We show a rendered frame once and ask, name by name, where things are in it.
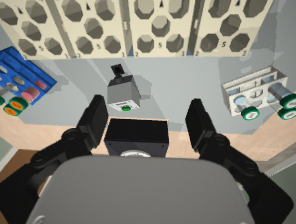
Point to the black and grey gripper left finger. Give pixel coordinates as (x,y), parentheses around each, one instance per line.
(18,192)

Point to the blue tube rack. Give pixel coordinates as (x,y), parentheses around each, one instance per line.
(15,59)

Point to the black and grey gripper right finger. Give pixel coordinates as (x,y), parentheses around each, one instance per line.
(268,203)

